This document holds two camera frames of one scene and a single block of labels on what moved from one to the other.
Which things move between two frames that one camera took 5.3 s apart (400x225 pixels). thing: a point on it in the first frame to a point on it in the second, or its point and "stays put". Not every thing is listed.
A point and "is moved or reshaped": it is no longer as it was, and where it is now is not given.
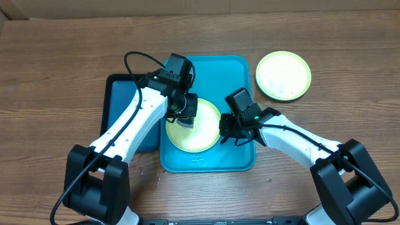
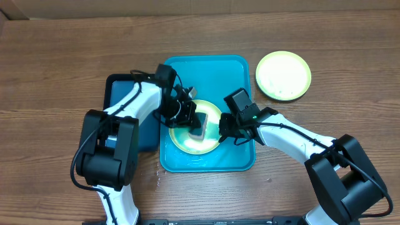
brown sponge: [187, 122] is moved or reshaped
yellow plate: [205, 132] stays put
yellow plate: [283, 75] stays put
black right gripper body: [227, 129] stays put
